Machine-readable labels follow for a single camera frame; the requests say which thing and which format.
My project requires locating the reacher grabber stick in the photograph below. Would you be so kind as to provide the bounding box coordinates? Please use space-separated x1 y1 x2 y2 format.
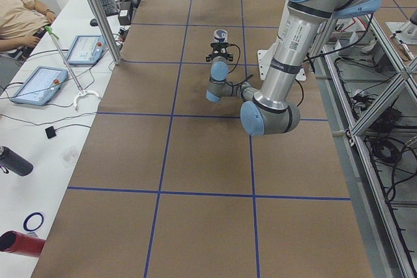
44 26 102 111

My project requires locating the lower teach pendant tablet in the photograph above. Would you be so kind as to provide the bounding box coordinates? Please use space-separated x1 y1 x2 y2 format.
10 66 68 106

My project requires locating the blue tape ring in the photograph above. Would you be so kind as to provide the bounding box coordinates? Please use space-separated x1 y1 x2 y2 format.
23 212 45 232

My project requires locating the black water bottle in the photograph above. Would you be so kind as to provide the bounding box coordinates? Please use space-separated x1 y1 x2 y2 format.
1 146 33 176

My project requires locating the person in beige shirt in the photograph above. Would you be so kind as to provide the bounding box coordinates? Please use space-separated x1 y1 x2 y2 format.
1 0 57 57

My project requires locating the small black square pad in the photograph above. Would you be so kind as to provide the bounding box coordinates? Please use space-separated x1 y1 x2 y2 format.
45 126 57 139

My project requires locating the teach pendant tablet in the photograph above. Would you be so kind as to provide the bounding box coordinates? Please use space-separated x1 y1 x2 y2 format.
66 35 106 66
10 66 68 106

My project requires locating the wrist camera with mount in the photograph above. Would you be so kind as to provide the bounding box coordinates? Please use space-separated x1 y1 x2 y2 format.
210 42 231 51

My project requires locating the black box with white label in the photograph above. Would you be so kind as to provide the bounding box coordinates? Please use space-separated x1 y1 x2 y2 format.
118 1 133 26

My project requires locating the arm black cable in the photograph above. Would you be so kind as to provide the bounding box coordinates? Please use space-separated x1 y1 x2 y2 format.
224 43 306 106

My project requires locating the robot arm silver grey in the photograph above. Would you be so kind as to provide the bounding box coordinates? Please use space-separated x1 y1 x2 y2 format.
206 0 382 135

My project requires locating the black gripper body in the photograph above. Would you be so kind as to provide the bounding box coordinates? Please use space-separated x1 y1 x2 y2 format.
211 48 229 59

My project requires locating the upper teach pendant tablet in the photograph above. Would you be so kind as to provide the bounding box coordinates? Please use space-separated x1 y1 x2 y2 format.
66 35 106 66

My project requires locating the black keyboard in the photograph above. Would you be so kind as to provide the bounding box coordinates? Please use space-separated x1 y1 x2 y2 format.
99 0 119 16

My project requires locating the white blue tennis ball can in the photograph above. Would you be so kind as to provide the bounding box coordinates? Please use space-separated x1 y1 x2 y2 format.
213 29 228 43

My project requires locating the red cylinder bottle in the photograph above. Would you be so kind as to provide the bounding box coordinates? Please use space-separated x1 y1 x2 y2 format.
1 230 46 258

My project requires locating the aluminium frame post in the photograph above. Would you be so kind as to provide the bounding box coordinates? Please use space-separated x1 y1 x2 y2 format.
87 0 121 65

